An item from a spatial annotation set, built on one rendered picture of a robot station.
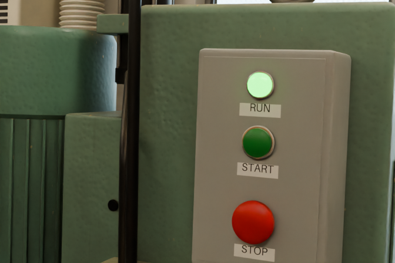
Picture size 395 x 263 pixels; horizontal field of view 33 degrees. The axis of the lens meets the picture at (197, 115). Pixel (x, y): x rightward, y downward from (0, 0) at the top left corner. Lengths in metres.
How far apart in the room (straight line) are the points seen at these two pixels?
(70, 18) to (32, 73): 1.60
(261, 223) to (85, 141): 0.25
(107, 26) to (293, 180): 0.29
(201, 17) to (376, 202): 0.20
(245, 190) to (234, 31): 0.14
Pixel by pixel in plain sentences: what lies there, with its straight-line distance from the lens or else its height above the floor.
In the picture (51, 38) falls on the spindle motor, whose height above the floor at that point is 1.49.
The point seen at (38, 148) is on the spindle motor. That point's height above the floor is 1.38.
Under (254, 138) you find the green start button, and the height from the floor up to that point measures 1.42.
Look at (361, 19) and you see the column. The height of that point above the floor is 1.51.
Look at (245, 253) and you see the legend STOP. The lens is 0.48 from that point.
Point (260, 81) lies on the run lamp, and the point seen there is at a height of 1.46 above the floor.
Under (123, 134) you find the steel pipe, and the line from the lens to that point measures 0.56.
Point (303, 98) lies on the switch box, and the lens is 0.45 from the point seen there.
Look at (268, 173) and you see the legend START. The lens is 0.46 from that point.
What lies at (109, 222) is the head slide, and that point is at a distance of 0.64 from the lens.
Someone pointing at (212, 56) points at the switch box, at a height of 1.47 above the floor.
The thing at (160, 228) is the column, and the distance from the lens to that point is 0.57.
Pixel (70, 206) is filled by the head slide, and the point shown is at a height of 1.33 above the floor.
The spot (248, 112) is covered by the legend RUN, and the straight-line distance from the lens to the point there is 0.46.
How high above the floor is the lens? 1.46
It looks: 3 degrees down
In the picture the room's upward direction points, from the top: 2 degrees clockwise
